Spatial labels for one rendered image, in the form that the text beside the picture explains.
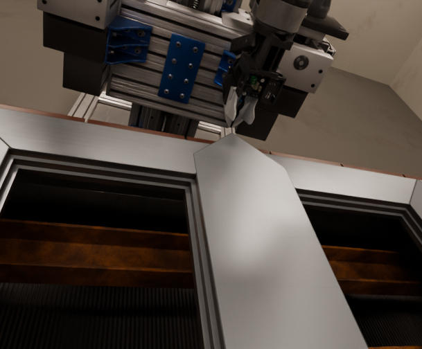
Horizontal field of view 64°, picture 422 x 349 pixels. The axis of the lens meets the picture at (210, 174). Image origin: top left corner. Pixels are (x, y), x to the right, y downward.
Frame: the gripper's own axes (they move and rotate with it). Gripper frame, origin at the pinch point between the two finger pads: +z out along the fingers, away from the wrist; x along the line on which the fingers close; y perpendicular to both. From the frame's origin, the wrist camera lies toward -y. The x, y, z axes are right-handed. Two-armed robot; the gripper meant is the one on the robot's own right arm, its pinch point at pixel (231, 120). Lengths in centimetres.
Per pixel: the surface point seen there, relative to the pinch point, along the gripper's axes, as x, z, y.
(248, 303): -5.7, 0.6, 39.7
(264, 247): -1.3, 0.6, 31.5
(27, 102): -69, 85, -124
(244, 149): 1.1, 0.5, 9.0
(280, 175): 6.5, 0.5, 15.3
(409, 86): 321, 69, -285
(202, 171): -8.4, 0.5, 17.2
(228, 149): -2.5, 0.5, 9.9
